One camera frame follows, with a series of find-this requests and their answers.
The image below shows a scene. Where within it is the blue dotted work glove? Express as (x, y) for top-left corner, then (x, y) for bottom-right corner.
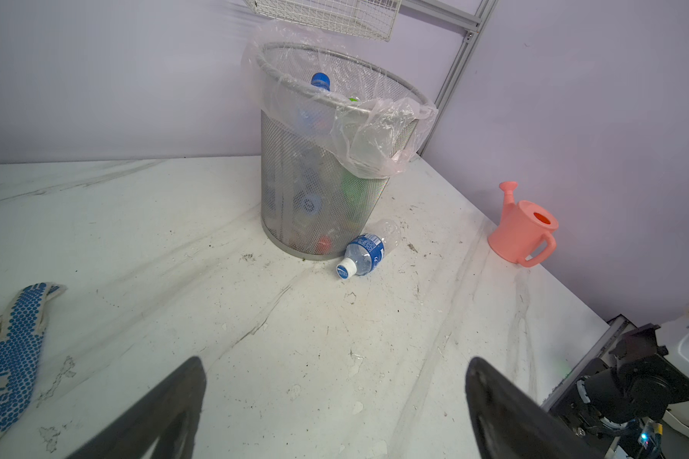
(0, 282), (66, 439)

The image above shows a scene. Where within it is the clear plastic bin liner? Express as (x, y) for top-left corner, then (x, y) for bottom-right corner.
(241, 20), (438, 179)

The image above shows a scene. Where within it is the white wire wall basket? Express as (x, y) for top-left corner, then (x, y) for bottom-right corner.
(246, 0), (402, 41)

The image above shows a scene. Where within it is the grey mesh waste bin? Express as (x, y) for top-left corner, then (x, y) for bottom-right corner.
(255, 41), (432, 262)

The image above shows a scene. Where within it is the clear bottle blue label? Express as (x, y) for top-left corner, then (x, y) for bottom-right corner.
(336, 219), (402, 280)

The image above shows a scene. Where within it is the small bottle blue cap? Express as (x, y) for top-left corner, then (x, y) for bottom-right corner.
(310, 72), (331, 92)

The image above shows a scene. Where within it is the pink plastic watering can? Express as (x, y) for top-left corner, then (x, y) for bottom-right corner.
(487, 182), (559, 268)

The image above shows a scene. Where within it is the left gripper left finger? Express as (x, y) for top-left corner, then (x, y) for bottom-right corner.
(70, 356), (207, 458)

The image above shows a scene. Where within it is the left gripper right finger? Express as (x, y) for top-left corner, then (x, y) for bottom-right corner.
(465, 357), (604, 459)

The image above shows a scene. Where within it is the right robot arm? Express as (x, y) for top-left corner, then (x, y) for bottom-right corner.
(542, 316), (689, 458)

